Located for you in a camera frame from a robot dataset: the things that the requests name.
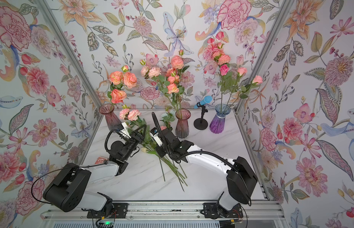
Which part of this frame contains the magenta rose stem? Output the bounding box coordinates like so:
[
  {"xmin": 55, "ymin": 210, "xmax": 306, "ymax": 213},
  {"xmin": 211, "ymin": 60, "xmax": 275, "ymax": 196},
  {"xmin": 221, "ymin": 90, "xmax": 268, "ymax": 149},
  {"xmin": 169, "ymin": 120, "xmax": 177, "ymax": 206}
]
[{"xmin": 219, "ymin": 63, "xmax": 234, "ymax": 107}]

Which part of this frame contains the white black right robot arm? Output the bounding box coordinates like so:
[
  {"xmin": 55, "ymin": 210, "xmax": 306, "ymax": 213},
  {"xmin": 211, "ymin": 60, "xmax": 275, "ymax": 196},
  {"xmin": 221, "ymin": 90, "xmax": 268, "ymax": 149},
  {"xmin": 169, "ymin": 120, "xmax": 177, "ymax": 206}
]
[{"xmin": 150, "ymin": 112, "xmax": 258, "ymax": 211}]

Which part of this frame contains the large peach peony stem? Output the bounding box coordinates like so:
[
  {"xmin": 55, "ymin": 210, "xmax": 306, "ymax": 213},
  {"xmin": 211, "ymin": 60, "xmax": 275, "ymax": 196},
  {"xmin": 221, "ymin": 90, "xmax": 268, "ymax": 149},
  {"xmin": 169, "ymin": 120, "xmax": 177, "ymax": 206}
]
[{"xmin": 107, "ymin": 89, "xmax": 127, "ymax": 106}]

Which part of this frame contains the pale pink carnation pair stem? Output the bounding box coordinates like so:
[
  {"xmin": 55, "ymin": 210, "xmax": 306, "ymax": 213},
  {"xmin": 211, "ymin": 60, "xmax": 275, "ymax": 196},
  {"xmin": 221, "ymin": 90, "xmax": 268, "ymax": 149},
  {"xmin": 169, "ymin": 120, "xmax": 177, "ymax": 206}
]
[{"xmin": 119, "ymin": 108, "xmax": 149, "ymax": 144}]

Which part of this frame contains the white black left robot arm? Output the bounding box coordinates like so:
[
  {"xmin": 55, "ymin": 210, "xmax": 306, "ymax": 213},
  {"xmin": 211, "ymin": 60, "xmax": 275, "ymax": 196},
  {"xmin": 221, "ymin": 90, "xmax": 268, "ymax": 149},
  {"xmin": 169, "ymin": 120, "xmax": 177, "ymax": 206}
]
[{"xmin": 43, "ymin": 123, "xmax": 146, "ymax": 216}]

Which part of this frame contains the coral pink carnation stem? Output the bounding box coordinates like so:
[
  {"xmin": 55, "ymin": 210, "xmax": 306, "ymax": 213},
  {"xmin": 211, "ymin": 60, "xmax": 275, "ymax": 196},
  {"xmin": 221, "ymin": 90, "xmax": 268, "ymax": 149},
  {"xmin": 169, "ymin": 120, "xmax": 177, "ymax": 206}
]
[{"xmin": 168, "ymin": 51, "xmax": 188, "ymax": 85}]

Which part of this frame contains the blue microphone on black stand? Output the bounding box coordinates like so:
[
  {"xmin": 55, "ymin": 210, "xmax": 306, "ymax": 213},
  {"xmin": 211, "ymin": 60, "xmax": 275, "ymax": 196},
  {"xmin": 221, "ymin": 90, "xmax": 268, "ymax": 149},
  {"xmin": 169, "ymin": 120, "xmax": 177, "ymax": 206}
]
[{"xmin": 194, "ymin": 96, "xmax": 213, "ymax": 130}]

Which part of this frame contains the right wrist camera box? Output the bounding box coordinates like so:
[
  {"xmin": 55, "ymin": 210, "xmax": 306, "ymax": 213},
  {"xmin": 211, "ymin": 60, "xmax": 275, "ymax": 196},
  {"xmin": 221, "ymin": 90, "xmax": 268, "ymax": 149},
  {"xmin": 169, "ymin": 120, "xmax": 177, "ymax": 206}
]
[{"xmin": 150, "ymin": 129, "xmax": 163, "ymax": 147}]

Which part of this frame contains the red playing card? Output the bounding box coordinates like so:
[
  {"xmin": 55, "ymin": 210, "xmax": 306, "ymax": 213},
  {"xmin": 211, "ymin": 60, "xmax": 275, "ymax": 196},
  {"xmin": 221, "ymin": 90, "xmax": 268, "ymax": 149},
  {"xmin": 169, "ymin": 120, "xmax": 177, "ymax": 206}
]
[{"xmin": 95, "ymin": 156, "xmax": 108, "ymax": 164}]

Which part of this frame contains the light pink rose stem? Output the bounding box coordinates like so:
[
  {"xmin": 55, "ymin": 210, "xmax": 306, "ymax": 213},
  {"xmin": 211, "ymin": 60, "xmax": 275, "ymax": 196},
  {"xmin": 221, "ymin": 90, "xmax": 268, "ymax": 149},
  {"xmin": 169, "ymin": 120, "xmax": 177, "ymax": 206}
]
[
  {"xmin": 226, "ymin": 67, "xmax": 248, "ymax": 107},
  {"xmin": 234, "ymin": 75, "xmax": 263, "ymax": 103}
]

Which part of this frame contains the pink ribbed glass vase centre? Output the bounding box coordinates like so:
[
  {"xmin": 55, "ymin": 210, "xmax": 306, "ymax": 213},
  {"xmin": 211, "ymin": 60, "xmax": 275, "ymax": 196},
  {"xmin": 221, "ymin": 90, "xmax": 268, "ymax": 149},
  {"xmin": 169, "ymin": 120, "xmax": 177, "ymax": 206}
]
[{"xmin": 175, "ymin": 108, "xmax": 191, "ymax": 138}]

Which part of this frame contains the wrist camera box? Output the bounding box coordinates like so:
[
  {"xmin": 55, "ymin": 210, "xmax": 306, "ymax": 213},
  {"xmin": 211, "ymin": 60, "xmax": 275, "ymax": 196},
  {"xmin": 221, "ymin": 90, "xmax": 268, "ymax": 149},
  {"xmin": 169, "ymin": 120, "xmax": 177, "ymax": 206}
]
[
  {"xmin": 118, "ymin": 122, "xmax": 131, "ymax": 139},
  {"xmin": 150, "ymin": 129, "xmax": 163, "ymax": 147}
]

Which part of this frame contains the pink ribbed glass vase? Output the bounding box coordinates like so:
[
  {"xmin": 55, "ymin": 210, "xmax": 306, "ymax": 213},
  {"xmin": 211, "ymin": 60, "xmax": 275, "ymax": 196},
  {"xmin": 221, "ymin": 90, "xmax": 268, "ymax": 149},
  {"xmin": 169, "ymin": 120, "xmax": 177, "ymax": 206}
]
[
  {"xmin": 175, "ymin": 108, "xmax": 191, "ymax": 138},
  {"xmin": 99, "ymin": 104, "xmax": 121, "ymax": 131}
]

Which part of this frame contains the coral carnation spray stem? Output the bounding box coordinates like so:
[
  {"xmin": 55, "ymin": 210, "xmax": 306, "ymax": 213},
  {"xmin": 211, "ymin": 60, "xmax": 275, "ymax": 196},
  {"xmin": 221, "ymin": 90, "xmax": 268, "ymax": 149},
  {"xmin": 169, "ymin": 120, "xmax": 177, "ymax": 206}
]
[{"xmin": 203, "ymin": 40, "xmax": 231, "ymax": 100}]

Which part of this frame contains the right corner aluminium post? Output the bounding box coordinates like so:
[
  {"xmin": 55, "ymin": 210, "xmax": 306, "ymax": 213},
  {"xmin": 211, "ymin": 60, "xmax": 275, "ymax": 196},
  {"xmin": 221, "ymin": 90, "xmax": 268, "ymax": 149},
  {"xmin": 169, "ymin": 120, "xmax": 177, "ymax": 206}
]
[{"xmin": 234, "ymin": 0, "xmax": 290, "ymax": 112}]

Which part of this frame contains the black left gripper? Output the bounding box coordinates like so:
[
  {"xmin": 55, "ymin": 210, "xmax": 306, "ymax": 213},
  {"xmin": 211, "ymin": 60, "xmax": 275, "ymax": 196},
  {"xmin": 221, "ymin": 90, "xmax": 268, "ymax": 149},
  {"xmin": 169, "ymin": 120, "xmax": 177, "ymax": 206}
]
[{"xmin": 122, "ymin": 126, "xmax": 146, "ymax": 162}]

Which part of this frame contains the pink ribbed glass vase left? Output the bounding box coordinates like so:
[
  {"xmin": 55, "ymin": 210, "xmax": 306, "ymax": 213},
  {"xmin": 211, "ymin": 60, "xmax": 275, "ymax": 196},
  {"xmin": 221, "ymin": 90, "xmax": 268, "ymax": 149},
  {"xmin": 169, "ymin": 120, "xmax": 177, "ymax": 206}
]
[{"xmin": 99, "ymin": 104, "xmax": 121, "ymax": 131}]

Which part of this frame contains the corner aluminium post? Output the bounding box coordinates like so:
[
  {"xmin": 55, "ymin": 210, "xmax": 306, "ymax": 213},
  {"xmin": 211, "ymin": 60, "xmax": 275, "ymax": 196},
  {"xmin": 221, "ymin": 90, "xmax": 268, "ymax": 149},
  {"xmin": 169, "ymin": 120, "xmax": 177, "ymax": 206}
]
[
  {"xmin": 34, "ymin": 0, "xmax": 102, "ymax": 109},
  {"xmin": 234, "ymin": 0, "xmax": 290, "ymax": 112}
]

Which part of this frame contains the blue purple glass vase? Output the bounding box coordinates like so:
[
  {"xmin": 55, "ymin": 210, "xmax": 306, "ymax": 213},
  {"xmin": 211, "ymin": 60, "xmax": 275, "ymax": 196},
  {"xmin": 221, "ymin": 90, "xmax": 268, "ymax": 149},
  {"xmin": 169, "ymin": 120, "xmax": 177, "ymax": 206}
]
[{"xmin": 209, "ymin": 104, "xmax": 231, "ymax": 134}]

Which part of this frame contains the bunch of artificial flowers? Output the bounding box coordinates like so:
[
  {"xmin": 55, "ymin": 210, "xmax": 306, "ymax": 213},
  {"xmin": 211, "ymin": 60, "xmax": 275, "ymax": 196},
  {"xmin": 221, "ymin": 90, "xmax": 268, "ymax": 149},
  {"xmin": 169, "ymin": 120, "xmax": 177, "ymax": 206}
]
[{"xmin": 138, "ymin": 111, "xmax": 187, "ymax": 191}]

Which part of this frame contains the coral rose spray stem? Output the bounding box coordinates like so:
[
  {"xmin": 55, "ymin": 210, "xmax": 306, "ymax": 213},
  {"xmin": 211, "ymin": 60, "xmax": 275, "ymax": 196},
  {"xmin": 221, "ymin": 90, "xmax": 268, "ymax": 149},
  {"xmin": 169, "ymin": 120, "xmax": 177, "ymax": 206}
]
[{"xmin": 108, "ymin": 65, "xmax": 138, "ymax": 92}]

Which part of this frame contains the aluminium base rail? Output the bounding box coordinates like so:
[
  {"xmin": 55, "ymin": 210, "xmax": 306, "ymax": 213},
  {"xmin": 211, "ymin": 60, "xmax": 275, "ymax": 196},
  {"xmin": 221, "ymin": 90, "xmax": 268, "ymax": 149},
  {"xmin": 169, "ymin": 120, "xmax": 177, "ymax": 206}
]
[{"xmin": 40, "ymin": 200, "xmax": 289, "ymax": 228}]

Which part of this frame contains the left corner aluminium post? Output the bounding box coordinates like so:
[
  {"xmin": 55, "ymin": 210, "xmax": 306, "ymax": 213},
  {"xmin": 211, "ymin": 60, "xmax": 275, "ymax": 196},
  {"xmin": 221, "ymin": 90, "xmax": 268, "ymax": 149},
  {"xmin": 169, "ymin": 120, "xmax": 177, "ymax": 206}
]
[{"xmin": 34, "ymin": 0, "xmax": 102, "ymax": 109}]

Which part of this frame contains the coral pink rose spray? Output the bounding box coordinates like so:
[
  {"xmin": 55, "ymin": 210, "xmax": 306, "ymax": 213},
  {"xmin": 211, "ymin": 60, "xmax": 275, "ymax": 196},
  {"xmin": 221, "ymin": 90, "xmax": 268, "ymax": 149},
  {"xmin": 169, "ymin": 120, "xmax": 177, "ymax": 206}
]
[{"xmin": 166, "ymin": 74, "xmax": 185, "ymax": 111}]

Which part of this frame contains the pale pink peony stem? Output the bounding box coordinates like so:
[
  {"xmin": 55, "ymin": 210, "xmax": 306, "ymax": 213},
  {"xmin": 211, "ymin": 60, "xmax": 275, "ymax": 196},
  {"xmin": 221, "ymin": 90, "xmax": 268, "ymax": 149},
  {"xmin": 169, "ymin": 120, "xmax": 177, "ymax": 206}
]
[{"xmin": 140, "ymin": 59, "xmax": 174, "ymax": 109}]

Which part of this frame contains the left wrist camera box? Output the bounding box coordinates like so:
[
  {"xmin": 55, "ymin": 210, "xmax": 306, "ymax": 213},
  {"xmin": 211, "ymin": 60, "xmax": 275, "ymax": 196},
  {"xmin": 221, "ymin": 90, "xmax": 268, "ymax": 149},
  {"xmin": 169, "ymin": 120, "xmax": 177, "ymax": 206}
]
[{"xmin": 118, "ymin": 122, "xmax": 131, "ymax": 139}]

